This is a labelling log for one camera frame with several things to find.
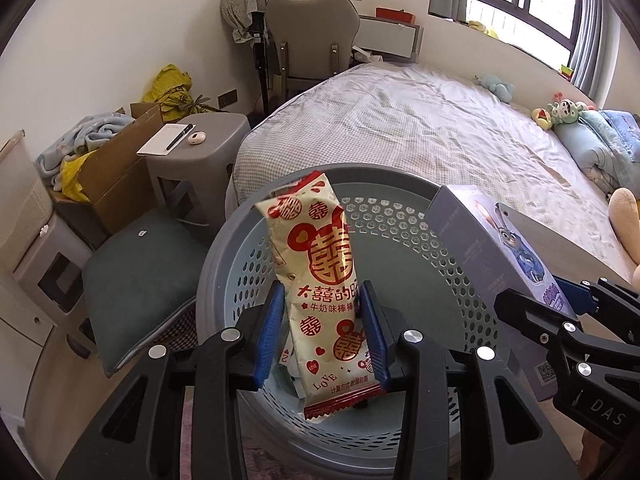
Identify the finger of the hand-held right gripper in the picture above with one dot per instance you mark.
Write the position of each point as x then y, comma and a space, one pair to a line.
540, 322
580, 295

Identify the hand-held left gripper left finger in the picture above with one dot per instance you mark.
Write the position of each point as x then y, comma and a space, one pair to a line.
267, 340

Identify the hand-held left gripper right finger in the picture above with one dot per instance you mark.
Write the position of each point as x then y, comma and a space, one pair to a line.
375, 340

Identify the blue grey plastic basket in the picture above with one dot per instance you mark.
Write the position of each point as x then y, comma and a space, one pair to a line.
400, 260

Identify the cream red snack packet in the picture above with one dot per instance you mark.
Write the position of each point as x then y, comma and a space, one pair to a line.
320, 260

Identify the purple carton box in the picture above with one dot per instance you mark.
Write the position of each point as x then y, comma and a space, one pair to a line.
480, 240

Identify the large beige teddy bear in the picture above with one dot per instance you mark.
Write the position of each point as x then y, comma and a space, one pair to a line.
625, 220

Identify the purple fluffy cloth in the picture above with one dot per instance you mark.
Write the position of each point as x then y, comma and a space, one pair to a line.
190, 440

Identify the dark green seat cushion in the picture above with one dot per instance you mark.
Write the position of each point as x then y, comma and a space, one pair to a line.
140, 270

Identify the rolled blue quilt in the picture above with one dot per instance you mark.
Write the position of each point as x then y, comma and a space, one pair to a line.
595, 150

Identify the yellow red plush toy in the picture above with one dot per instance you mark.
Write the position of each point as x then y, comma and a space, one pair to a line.
541, 119

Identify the green white plush toy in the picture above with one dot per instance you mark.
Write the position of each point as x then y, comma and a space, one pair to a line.
567, 112

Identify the grey plastic stool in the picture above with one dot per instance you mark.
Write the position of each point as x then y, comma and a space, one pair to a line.
210, 160

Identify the beige computer mouse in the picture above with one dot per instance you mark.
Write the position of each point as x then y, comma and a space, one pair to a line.
196, 138

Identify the bed with checkered sheet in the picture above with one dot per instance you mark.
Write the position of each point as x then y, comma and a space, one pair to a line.
425, 130

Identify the black pen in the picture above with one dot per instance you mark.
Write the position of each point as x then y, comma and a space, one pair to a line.
179, 137

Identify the brown cardboard box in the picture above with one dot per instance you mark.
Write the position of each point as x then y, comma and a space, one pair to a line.
120, 175

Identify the light blue plush toy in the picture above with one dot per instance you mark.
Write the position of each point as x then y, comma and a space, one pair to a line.
495, 86

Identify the white notebook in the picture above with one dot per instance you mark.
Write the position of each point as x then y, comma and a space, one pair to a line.
157, 142

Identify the white drawer cabinet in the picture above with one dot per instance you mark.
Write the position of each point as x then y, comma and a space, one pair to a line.
30, 270

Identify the yellow cloth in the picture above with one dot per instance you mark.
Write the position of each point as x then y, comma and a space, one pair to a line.
77, 175

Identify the yellow cloth bag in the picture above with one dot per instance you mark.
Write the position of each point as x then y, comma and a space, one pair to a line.
170, 87

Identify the light blue blanket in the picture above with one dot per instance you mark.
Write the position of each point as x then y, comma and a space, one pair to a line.
85, 135

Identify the black stand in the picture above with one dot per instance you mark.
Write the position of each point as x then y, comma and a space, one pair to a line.
261, 60

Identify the yellow plush on windowsill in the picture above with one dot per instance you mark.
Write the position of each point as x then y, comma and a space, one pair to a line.
482, 29

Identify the white crumpled cloth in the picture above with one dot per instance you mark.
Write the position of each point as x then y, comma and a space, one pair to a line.
367, 54

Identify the grey white desk unit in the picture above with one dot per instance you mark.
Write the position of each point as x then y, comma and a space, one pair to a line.
390, 40

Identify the grey chair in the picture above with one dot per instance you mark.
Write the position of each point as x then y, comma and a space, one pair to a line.
310, 35

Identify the red box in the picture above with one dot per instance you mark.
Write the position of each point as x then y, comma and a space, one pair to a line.
395, 15

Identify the dark wall socket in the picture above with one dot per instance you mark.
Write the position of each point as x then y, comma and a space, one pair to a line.
227, 98

